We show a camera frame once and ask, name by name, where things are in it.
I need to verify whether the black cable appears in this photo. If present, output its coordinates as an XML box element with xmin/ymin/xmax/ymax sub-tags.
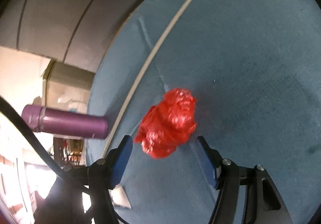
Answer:
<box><xmin>0</xmin><ymin>96</ymin><xmax>126</xmax><ymax>224</ymax></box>

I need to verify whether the white chest freezer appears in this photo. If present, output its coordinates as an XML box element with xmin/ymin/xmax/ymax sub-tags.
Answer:
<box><xmin>33</xmin><ymin>59</ymin><xmax>95</xmax><ymax>114</ymax></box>

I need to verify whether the red plastic bag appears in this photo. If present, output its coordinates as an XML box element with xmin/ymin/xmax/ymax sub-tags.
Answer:
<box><xmin>134</xmin><ymin>88</ymin><xmax>197</xmax><ymax>159</ymax></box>

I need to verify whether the long white stick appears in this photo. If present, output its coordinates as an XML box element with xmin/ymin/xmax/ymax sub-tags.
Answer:
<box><xmin>101</xmin><ymin>0</ymin><xmax>193</xmax><ymax>158</ymax></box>

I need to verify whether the blue tablecloth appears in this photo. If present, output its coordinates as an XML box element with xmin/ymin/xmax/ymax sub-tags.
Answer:
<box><xmin>88</xmin><ymin>0</ymin><xmax>320</xmax><ymax>223</ymax></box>

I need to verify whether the purple thermos bottle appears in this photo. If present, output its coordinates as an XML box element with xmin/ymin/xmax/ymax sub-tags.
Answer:
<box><xmin>21</xmin><ymin>104</ymin><xmax>108</xmax><ymax>139</ymax></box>

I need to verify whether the grey three-door refrigerator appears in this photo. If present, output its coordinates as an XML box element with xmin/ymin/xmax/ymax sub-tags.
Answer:
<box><xmin>1</xmin><ymin>0</ymin><xmax>143</xmax><ymax>72</ymax></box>

